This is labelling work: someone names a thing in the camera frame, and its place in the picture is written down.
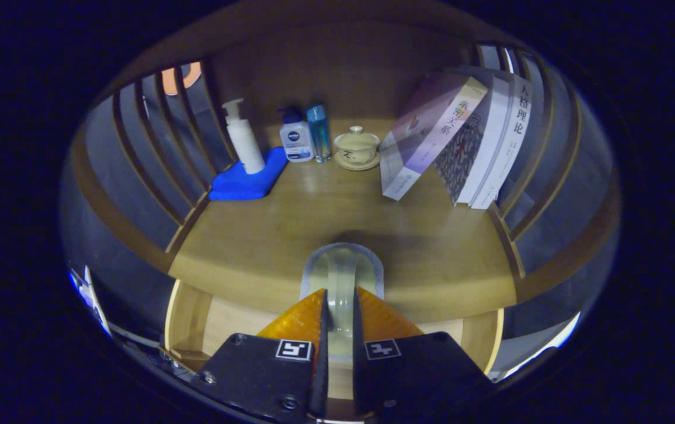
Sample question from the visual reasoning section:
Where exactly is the purple book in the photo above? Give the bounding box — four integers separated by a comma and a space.
380, 72, 489, 201

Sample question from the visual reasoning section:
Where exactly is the teal slim bottle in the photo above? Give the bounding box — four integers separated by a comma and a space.
306, 104, 332, 163

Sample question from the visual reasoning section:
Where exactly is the wooden cabinet with slatted shelf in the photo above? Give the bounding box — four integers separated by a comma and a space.
61, 3, 623, 377

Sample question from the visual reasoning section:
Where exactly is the wooden drawer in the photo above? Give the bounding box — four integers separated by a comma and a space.
164, 278, 506, 401

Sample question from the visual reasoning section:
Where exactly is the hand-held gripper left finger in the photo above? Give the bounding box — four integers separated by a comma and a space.
189, 287, 329, 423

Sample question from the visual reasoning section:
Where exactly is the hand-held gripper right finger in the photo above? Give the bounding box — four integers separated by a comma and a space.
352, 286, 497, 422

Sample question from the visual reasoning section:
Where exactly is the white and blue device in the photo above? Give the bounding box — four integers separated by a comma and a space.
68, 266, 111, 336

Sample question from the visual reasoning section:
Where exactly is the white lotion bottle blue cap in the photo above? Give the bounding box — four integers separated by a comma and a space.
278, 106, 315, 163

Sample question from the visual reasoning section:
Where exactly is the dark patterned book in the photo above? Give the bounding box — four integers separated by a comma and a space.
434, 77, 511, 207

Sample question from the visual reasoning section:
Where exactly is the wooden countertop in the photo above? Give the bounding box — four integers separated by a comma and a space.
168, 118, 517, 323

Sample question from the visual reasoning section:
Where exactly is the white book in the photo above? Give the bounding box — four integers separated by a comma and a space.
470, 75, 533, 210

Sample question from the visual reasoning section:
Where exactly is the blue folded cloth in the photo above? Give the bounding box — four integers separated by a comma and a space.
208, 147, 288, 201

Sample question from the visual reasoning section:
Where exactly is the cream lidded tea cup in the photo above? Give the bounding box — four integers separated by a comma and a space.
333, 125, 382, 171

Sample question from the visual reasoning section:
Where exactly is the white pump bottle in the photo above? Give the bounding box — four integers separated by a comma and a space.
221, 98, 266, 175

